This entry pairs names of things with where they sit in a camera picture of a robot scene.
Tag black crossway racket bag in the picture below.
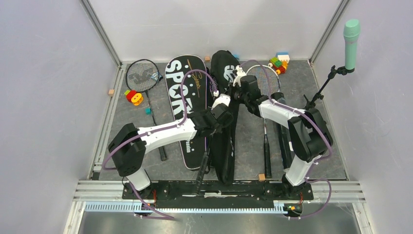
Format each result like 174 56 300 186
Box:
210 50 240 185

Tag black shuttlecock tube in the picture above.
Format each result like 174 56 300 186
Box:
271 92 296 172

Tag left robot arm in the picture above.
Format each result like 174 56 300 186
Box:
108 103 232 199

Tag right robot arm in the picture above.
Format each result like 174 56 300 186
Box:
228 75 332 199

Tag black white shaft racket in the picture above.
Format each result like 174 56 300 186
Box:
247 65 281 178

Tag green blue blocks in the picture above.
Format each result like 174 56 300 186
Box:
267 52 290 75

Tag black sport racket bag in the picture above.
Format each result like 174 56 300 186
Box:
165 55 208 171

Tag small wooden cube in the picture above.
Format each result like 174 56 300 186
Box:
258 174 266 181

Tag red yellow toy blocks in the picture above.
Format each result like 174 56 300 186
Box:
124 90 143 106

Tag black microphone tripod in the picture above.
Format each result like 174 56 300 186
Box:
303 65 356 111

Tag green microphone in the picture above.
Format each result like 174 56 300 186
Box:
343 19 361 70

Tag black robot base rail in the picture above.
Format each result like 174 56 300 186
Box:
139 180 314 209

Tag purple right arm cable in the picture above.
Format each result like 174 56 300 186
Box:
239 59 334 220

